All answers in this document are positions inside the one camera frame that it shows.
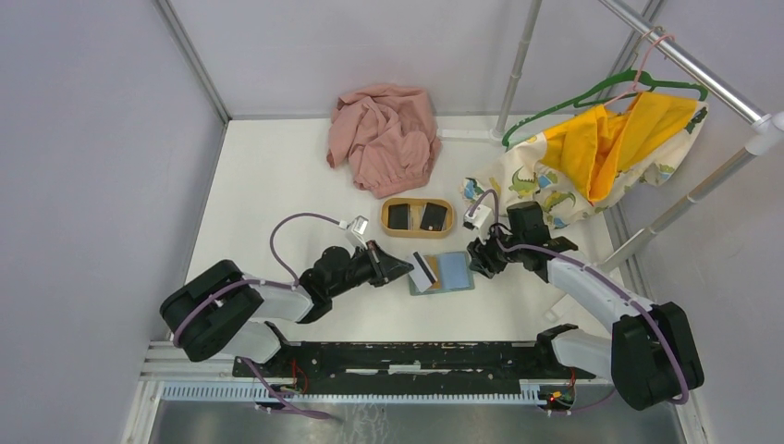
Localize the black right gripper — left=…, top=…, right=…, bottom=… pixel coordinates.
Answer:
left=466, top=220, right=525, bottom=279

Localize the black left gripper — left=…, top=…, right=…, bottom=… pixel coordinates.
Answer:
left=329, top=239, right=413, bottom=299

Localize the green leather card holder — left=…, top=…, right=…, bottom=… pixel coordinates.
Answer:
left=409, top=252, right=475, bottom=296

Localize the white card with stripe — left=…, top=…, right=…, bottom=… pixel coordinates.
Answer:
left=407, top=252, right=433, bottom=293

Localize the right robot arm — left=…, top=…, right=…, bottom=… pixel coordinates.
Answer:
left=463, top=202, right=704, bottom=411

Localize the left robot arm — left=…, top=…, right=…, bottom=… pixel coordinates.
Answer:
left=159, top=240, right=414, bottom=377

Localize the gold VIP card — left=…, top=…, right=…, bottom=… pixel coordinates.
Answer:
left=423, top=255, right=442, bottom=290

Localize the black card in tray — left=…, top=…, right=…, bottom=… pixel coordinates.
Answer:
left=420, top=203, right=448, bottom=231
left=387, top=203, right=411, bottom=231

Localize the tan oval tray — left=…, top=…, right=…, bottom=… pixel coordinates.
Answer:
left=380, top=197, right=454, bottom=239

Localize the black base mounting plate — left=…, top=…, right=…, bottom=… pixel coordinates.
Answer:
left=232, top=341, right=594, bottom=396

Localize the dinosaur print yellow garment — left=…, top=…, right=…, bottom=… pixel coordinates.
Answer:
left=460, top=92, right=709, bottom=228

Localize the pink crumpled cloth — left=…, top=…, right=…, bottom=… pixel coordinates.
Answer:
left=325, top=83, right=442, bottom=199

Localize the pink clothes hanger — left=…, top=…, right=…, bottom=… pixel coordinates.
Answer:
left=599, top=26, right=674, bottom=104

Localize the green clothes hanger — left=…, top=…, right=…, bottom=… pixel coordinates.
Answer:
left=501, top=68, right=709, bottom=151

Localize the metal clothes rack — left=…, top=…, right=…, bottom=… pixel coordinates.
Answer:
left=487, top=0, right=784, bottom=274

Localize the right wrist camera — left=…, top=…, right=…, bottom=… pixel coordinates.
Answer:
left=463, top=204, right=495, bottom=233

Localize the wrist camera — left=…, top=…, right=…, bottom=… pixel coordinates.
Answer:
left=338, top=216, right=369, bottom=250
left=463, top=204, right=495, bottom=233

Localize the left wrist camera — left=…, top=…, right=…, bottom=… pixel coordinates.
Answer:
left=338, top=216, right=369, bottom=250

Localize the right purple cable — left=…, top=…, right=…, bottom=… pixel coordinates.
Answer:
left=465, top=188, right=691, bottom=416

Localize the white perforated cable duct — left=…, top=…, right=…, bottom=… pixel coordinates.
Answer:
left=162, top=382, right=544, bottom=406

